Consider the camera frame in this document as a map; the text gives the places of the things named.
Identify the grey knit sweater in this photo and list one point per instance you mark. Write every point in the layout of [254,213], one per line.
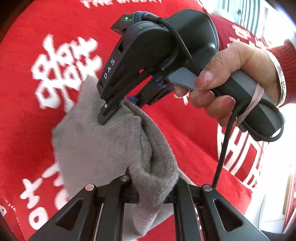
[88,152]

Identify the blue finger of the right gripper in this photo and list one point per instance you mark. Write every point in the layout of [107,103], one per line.
[108,110]
[132,99]

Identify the red wedding bedspread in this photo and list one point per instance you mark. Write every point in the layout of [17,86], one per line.
[47,54]

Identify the red sleeve right forearm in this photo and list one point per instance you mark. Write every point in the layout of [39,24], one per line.
[285,56]

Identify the person's right hand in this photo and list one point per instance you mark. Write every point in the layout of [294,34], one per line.
[238,56]

